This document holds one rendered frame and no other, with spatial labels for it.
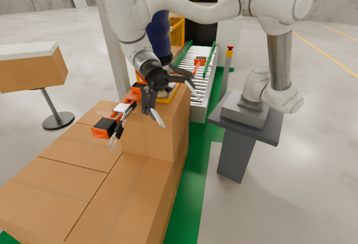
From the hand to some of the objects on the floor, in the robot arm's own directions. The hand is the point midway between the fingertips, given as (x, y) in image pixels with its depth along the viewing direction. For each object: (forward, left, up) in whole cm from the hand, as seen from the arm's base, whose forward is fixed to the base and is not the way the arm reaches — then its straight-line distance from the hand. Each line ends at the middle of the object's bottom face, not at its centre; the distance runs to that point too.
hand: (178, 110), depth 52 cm
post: (+16, -159, -129) cm, 205 cm away
